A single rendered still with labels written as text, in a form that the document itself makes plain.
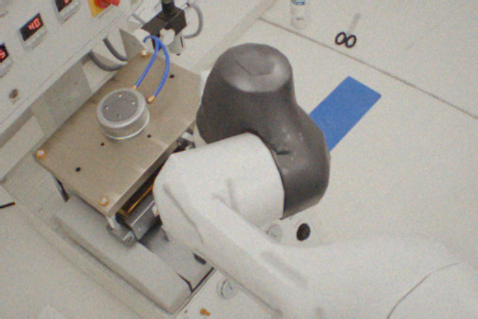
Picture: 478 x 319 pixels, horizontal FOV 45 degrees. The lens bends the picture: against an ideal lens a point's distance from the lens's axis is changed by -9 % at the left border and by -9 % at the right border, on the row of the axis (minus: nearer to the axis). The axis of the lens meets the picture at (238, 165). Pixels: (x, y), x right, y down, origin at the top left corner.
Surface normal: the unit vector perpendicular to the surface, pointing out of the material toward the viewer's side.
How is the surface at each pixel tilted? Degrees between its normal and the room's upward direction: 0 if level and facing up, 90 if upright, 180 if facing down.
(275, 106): 47
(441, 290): 15
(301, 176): 54
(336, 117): 0
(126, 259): 0
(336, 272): 22
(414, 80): 0
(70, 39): 90
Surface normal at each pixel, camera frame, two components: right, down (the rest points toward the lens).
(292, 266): -0.44, -0.60
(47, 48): 0.79, 0.46
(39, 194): -0.09, -0.57
